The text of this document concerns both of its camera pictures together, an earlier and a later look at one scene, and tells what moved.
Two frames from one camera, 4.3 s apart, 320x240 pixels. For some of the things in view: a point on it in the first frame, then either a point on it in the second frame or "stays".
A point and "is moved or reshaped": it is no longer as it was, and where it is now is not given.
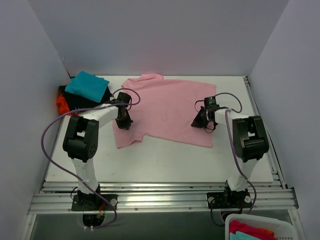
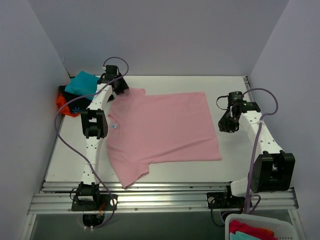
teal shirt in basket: x=239 y=235 stays
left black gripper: x=124 y=121 to x=121 y=86
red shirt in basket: x=236 y=225 stays
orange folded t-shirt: x=63 y=106 stays
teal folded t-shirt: x=88 y=85 stays
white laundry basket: x=283 y=226 stays
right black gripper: x=203 y=117 to x=226 y=123
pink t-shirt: x=165 y=109 is moved or reshaped
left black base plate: x=91 y=202 stays
